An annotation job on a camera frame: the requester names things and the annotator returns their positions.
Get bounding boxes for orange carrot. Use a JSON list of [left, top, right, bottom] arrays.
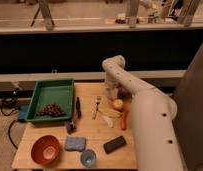
[[120, 111, 129, 130]]

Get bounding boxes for pile of brown nuts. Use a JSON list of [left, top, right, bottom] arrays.
[[37, 103, 65, 117]]

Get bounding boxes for blue folded towel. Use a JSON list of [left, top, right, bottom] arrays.
[[65, 136, 86, 152]]

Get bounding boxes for dark marker pen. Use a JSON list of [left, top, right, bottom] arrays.
[[76, 97, 81, 118]]

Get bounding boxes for black rectangular block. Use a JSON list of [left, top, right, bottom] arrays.
[[103, 136, 127, 154]]

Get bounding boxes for black cable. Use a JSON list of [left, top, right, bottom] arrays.
[[0, 88, 20, 151]]

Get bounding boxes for green plastic tray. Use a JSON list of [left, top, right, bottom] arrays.
[[26, 79, 75, 123]]

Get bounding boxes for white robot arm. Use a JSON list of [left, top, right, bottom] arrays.
[[102, 55, 184, 171]]

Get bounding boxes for yellow apple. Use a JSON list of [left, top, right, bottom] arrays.
[[112, 99, 124, 111]]

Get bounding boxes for fork with yellow handle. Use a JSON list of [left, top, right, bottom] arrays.
[[93, 96, 101, 120]]

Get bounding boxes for white plastic spoon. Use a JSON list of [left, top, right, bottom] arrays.
[[102, 116, 114, 128]]

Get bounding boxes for red bowl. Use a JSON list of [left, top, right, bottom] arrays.
[[31, 135, 60, 166]]

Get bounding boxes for blue power box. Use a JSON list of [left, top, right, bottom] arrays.
[[18, 105, 28, 122]]

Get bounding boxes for yellow banana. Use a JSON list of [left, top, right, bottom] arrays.
[[99, 108, 122, 118]]

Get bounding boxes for purple bowl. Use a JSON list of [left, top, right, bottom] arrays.
[[118, 86, 131, 99]]

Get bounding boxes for small blue cup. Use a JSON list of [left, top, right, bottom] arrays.
[[80, 149, 97, 168]]

